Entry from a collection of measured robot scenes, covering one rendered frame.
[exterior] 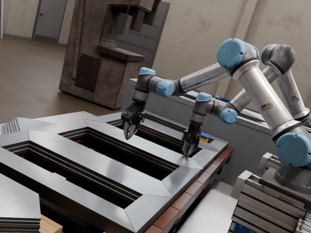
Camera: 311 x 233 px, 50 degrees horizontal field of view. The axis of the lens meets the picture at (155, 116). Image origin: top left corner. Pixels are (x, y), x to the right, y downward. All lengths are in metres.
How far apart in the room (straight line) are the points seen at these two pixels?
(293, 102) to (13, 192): 1.41
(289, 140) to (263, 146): 1.30
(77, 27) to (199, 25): 6.89
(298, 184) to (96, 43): 5.03
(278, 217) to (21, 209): 0.92
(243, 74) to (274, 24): 10.38
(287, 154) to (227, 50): 0.44
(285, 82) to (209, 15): 10.52
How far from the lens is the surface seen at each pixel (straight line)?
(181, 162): 1.75
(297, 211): 1.41
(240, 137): 2.52
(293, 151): 1.22
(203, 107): 1.75
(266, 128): 2.49
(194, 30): 12.41
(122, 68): 5.82
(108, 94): 5.94
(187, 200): 1.46
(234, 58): 1.30
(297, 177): 1.37
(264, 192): 1.41
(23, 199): 1.13
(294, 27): 11.56
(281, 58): 1.71
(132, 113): 1.58
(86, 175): 1.39
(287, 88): 1.89
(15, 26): 13.36
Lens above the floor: 1.43
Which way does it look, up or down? 13 degrees down
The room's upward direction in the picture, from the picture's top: 17 degrees clockwise
